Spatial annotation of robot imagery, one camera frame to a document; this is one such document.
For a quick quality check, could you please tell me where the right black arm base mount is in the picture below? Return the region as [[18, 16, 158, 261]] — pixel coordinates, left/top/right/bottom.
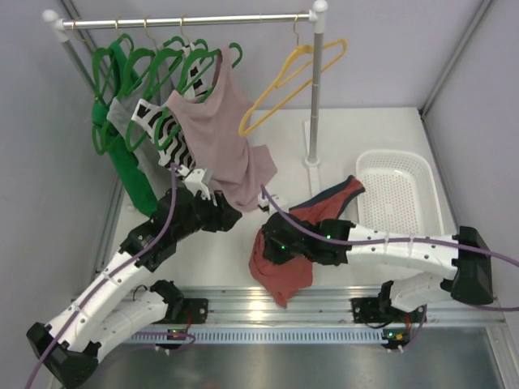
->
[[350, 297, 402, 325]]

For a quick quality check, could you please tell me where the black white striped top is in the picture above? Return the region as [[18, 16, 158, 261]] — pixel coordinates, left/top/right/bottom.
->
[[154, 39, 212, 151]]

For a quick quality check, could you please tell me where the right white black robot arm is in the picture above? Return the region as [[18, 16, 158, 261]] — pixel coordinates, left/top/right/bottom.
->
[[260, 212, 494, 322]]

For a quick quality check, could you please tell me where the green top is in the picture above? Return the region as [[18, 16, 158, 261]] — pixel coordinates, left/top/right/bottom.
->
[[91, 40, 159, 216]]

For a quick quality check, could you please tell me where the silver clothes rack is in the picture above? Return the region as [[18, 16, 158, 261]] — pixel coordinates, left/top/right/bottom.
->
[[42, 1, 328, 195]]

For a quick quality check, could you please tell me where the yellow hanger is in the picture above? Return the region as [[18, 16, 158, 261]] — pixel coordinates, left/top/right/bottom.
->
[[238, 15, 348, 138]]

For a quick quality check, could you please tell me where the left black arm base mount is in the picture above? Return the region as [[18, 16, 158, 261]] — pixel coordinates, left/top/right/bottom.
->
[[153, 298, 208, 324]]

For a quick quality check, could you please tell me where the white perforated plastic basket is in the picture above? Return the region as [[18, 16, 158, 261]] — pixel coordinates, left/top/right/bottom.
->
[[356, 149, 444, 236]]

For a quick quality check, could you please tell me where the slotted white cable duct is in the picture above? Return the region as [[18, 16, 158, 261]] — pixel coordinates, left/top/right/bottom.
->
[[126, 327, 388, 344]]

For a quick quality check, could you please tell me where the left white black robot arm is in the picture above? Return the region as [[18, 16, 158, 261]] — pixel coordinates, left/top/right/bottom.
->
[[27, 187, 242, 388]]

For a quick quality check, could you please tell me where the green hanger under pink top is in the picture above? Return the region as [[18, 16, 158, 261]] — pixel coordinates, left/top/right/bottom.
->
[[154, 41, 244, 151]]

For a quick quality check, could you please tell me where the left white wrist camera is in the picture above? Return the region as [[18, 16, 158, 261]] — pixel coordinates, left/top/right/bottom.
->
[[176, 165, 212, 200]]

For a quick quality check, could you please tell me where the red tank top blue trim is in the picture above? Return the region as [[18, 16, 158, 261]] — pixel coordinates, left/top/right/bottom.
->
[[249, 175, 365, 308]]

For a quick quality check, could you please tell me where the green hanger under striped top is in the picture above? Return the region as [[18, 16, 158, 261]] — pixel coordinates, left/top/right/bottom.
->
[[126, 36, 191, 152]]

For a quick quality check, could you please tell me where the pink tank top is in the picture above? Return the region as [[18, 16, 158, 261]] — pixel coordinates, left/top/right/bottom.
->
[[166, 46, 277, 212]]

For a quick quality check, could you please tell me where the grey top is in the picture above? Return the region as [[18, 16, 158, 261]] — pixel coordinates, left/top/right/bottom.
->
[[105, 44, 179, 191]]

